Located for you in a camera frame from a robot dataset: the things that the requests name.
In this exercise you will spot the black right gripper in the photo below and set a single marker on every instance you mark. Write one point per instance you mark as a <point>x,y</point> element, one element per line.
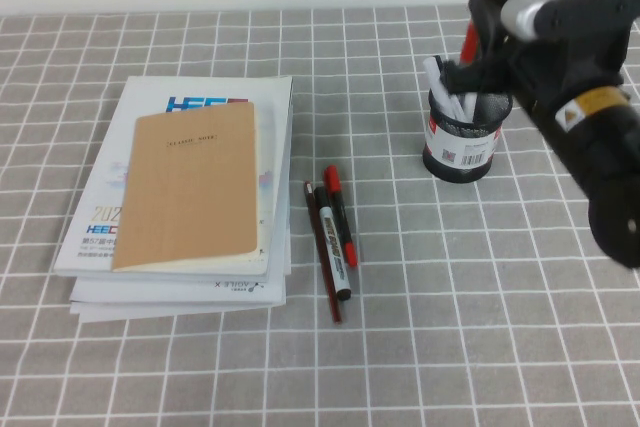
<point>565,64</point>

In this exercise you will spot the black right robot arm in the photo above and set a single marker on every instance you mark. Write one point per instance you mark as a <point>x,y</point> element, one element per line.
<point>600,162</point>

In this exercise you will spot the white pen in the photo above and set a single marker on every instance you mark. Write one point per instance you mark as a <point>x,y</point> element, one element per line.
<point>442,89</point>
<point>469,104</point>

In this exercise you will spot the black mesh pen holder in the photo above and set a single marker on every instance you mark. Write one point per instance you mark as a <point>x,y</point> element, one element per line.
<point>462,147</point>

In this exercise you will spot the red and black marker pen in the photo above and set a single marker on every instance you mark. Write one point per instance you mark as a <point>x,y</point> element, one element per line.
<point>340,212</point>

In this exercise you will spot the dark red thin pen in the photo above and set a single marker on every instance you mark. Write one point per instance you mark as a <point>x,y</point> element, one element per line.
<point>327,272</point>

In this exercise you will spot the white leaflet with pale print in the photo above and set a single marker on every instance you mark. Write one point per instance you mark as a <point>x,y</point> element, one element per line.
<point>265,157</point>

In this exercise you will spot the white whiteboard marker black cap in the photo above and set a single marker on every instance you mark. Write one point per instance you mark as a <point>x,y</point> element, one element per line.
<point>331,242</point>

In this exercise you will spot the grey white-grid tablecloth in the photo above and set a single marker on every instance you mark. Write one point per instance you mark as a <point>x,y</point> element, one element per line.
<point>425,322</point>

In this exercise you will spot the brown kraft notebook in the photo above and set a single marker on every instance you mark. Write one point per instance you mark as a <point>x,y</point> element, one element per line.
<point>190,187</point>

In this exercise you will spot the white HEEC brochure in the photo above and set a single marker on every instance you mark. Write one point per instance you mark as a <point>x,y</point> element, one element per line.
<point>145,89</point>

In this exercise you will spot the plain white booklet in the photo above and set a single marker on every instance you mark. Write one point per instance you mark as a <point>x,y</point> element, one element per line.
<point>150,311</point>

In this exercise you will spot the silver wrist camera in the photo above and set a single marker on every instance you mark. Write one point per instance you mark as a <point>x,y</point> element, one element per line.
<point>530,9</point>

